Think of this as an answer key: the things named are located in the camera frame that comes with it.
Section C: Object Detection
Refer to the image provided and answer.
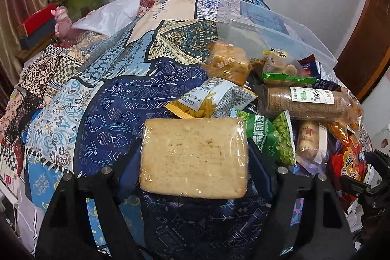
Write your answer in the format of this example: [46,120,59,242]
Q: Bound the white pillow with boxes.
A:
[72,0,141,36]

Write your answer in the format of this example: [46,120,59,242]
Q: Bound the brown round cracker roll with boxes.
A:
[256,85,358,123]

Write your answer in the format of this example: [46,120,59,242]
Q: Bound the green peas snack bag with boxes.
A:
[231,108,297,166]

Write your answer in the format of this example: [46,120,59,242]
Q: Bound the orange pastry pack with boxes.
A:
[201,41,251,86]

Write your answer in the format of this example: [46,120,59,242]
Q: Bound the white yellow fries snack bag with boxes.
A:
[165,77,258,119]

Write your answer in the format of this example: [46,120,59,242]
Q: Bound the brown wooden door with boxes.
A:
[334,0,389,102]

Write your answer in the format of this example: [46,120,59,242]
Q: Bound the patchwork blue bed quilt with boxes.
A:
[0,0,374,258]

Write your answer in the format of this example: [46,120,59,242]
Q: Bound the small beige wrapped biscuit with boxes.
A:
[296,120,327,165]

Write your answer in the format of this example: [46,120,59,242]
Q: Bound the dark blue snack bag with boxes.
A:
[298,55,344,91]

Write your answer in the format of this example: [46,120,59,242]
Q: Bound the clear plastic storage box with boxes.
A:
[216,0,338,72]

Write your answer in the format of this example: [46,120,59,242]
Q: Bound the green-sealed clear cookie bag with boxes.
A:
[262,51,317,87]

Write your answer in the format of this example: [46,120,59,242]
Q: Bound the pink plush toy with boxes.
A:
[51,6,73,41]

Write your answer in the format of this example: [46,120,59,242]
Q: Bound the red and navy boxes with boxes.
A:
[17,4,56,50]

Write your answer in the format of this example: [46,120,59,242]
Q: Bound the beige square cake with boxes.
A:
[139,117,249,199]

